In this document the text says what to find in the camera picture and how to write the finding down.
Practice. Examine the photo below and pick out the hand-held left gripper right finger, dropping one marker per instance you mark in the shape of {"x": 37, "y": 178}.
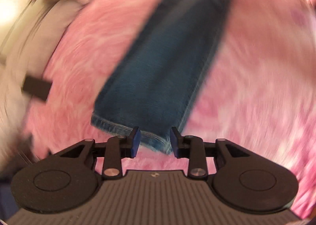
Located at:
{"x": 174, "y": 144}

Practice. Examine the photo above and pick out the pink floral fleece blanket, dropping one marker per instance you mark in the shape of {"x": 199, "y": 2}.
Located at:
{"x": 259, "y": 79}

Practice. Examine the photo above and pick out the blue denim jeans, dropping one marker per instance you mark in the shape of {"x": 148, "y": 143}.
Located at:
{"x": 160, "y": 66}

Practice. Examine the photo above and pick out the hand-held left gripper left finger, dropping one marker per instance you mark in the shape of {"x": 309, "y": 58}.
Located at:
{"x": 135, "y": 142}

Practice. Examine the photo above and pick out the black rectangular object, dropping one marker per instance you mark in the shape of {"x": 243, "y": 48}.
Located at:
{"x": 37, "y": 89}

